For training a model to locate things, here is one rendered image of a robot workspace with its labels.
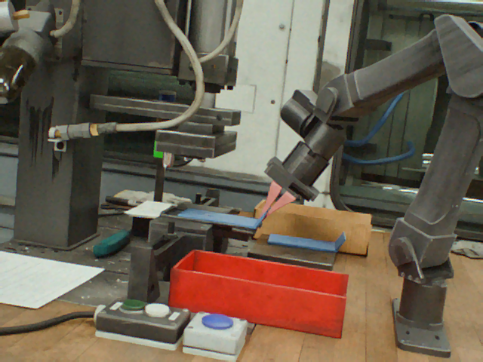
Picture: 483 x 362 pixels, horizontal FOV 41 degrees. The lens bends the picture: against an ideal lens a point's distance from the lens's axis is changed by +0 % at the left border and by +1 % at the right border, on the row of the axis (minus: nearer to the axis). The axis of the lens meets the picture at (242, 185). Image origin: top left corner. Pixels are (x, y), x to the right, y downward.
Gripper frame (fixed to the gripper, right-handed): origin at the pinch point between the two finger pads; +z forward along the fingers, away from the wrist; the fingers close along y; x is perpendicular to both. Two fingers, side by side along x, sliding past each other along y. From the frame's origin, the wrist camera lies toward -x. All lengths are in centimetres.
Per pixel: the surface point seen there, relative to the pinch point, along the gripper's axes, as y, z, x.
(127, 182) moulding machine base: 37, 32, -65
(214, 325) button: -4.1, 6.6, 36.1
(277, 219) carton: -2.5, 4.1, -24.3
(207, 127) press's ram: 17.0, -6.7, 3.4
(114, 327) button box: 5.4, 14.7, 37.4
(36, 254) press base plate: 26.5, 28.6, 9.1
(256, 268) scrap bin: -4.4, 4.6, 12.7
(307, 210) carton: -6.7, 0.4, -35.7
